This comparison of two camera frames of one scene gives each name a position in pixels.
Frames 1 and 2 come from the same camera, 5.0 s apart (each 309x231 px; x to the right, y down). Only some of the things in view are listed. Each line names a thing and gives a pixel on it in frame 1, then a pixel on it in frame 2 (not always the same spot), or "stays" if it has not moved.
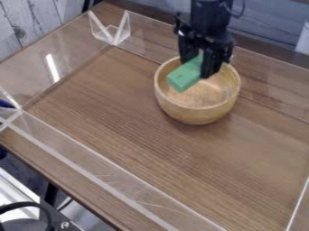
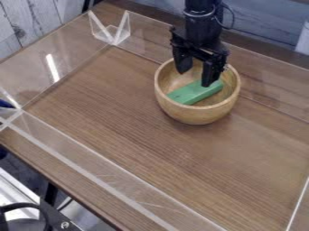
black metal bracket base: [54, 219] stays
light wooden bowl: [204, 101] stays
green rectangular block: [187, 74] → [195, 92]
